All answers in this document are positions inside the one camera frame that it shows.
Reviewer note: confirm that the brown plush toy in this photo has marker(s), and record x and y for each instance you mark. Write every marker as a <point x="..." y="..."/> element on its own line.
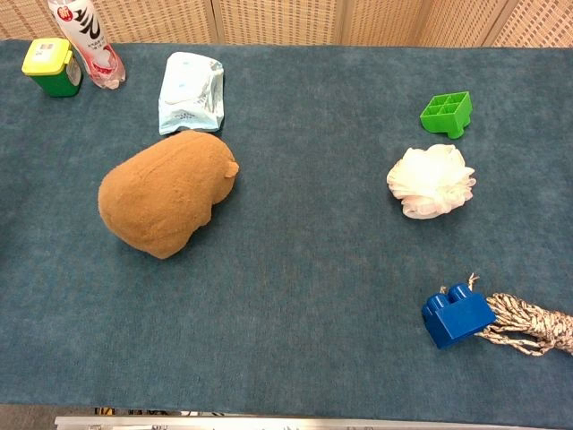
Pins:
<point x="165" y="192"/>

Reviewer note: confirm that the blue table cloth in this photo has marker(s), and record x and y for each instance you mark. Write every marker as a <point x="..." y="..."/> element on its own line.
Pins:
<point x="291" y="251"/>

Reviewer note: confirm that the white mesh bath sponge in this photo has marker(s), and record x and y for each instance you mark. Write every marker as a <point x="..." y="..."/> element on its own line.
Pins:
<point x="430" y="181"/>

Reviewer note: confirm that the light blue wet wipes pack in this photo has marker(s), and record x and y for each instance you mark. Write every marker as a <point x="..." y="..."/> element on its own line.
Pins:
<point x="190" y="92"/>

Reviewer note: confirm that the green plastic building block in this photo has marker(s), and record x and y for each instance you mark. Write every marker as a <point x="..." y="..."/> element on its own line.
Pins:
<point x="450" y="114"/>

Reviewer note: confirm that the woven beige folding screen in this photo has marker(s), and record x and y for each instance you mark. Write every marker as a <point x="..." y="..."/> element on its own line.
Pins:
<point x="313" y="20"/>

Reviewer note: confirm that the blue plastic building block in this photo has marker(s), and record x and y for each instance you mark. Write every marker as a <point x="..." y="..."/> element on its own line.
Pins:
<point x="456" y="320"/>

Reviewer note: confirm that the clear plastic drink bottle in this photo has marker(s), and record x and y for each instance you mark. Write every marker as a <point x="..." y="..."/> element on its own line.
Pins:
<point x="100" y="54"/>

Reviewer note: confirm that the green container with yellow lid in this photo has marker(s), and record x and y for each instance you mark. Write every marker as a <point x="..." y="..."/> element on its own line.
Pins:
<point x="51" y="67"/>

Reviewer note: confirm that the silver aluminium frame rail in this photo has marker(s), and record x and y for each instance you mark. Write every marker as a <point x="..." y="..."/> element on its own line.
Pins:
<point x="268" y="423"/>

